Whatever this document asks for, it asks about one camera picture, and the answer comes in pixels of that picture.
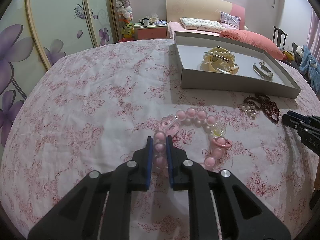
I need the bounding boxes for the white patterned pillow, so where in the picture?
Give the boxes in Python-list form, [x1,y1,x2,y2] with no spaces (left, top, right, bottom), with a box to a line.
[180,17,225,33]

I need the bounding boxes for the white pearl bracelet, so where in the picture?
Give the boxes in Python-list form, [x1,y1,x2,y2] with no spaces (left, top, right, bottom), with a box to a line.
[202,50,237,63]

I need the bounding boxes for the cream and pink headboard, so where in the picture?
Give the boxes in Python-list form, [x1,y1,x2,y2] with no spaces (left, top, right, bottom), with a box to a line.
[166,0,245,30]

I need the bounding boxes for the pink curtain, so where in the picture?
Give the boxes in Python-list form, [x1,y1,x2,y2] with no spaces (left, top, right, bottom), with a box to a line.
[306,7,320,53]

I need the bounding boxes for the folded pink quilt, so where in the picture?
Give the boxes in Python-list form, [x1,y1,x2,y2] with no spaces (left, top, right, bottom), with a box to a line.
[219,29,288,60]

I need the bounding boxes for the pink sheeted mattress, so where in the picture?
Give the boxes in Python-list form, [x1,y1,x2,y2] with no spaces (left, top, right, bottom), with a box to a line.
[167,21,190,39]

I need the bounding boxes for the dark grey jacket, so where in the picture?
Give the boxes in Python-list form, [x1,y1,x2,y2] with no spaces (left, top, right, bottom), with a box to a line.
[292,42,304,65]

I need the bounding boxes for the pearl earrings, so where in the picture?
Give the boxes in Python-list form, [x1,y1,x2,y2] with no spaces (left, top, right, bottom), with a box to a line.
[240,104,258,119]

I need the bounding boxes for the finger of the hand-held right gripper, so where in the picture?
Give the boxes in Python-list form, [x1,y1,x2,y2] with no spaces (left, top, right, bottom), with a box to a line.
[282,114,312,134]
[286,110,320,126]

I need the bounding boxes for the silver cuff bangle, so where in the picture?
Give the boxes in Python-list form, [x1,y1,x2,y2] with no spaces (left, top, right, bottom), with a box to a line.
[252,62,273,81]

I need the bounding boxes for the tube of plush toys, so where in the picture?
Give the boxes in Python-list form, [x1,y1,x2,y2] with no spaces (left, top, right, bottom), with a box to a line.
[115,0,135,40]

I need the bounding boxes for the silver hair clip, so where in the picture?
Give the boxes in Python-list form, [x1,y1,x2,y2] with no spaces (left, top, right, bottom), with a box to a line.
[204,52,229,62]

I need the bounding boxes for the floral sliding door wardrobe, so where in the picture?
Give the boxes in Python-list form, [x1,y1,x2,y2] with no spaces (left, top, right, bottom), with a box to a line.
[0,0,119,140]

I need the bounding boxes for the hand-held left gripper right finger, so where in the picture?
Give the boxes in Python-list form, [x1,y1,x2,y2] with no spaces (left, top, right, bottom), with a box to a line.
[166,135,292,240]

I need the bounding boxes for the pink nightstand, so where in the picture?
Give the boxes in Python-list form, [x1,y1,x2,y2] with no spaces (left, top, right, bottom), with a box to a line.
[136,25,168,40]

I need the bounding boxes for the dark red bead necklace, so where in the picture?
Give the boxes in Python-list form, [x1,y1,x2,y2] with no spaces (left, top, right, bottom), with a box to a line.
[244,94,280,123]

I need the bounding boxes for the purple patterned pillow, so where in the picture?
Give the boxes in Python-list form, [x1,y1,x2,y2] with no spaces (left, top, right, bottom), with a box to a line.
[220,11,241,28]

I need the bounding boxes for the shallow grey cardboard tray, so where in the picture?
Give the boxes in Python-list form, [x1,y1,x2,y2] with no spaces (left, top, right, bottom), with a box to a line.
[169,31,302,99]

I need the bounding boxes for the cream pearl bracelet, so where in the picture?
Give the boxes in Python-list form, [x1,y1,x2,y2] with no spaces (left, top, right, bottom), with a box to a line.
[200,47,239,75]

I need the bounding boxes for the pink floral bed sheet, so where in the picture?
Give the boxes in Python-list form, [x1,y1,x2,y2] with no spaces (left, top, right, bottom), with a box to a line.
[0,39,320,240]

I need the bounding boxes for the blue fleece garment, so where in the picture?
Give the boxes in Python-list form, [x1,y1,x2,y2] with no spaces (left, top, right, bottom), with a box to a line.
[299,45,320,85]

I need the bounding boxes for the pink bead bracelet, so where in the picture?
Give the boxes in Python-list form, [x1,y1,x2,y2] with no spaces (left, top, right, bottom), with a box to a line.
[153,107,230,172]

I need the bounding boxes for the dark wooden chair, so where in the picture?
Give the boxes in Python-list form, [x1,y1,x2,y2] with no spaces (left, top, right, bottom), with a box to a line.
[273,26,288,48]

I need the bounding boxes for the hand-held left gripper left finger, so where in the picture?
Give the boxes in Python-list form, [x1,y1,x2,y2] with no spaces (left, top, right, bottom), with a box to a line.
[27,136,153,240]

